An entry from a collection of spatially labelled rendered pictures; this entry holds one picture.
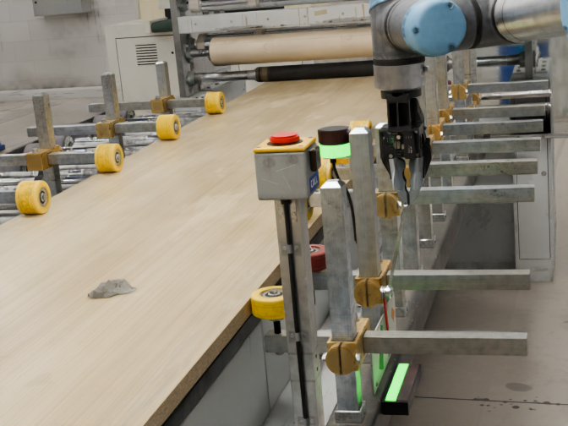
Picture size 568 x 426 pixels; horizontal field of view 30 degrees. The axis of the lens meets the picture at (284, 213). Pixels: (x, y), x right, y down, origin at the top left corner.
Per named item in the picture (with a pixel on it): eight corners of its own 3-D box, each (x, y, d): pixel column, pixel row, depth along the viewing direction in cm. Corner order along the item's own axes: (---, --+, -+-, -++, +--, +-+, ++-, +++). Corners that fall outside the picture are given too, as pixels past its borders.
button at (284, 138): (303, 143, 142) (302, 130, 141) (296, 149, 138) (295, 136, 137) (274, 144, 143) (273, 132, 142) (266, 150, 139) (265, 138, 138)
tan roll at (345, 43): (521, 46, 438) (521, 15, 435) (520, 49, 426) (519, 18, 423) (195, 65, 476) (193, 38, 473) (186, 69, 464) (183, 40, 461)
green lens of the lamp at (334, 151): (355, 150, 194) (354, 139, 193) (348, 157, 188) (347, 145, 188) (323, 151, 195) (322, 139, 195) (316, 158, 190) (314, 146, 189)
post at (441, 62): (454, 210, 319) (446, 50, 307) (453, 213, 316) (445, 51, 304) (442, 210, 320) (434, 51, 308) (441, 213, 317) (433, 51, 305)
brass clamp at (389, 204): (411, 201, 226) (409, 178, 225) (401, 218, 213) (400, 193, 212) (382, 202, 228) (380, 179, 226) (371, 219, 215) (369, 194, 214)
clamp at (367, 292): (393, 284, 205) (391, 259, 204) (381, 308, 193) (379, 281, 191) (364, 284, 207) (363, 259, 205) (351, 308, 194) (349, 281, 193)
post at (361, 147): (388, 373, 202) (371, 124, 191) (385, 379, 199) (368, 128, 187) (369, 372, 203) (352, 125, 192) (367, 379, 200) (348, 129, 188)
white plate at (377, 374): (398, 340, 209) (395, 292, 207) (376, 395, 185) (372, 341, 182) (395, 340, 209) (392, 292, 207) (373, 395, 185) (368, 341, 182)
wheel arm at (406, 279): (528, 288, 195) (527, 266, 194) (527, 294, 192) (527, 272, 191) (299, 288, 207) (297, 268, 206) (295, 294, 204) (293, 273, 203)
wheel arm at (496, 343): (528, 353, 172) (527, 328, 171) (527, 361, 169) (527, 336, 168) (270, 349, 184) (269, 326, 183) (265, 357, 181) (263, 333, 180)
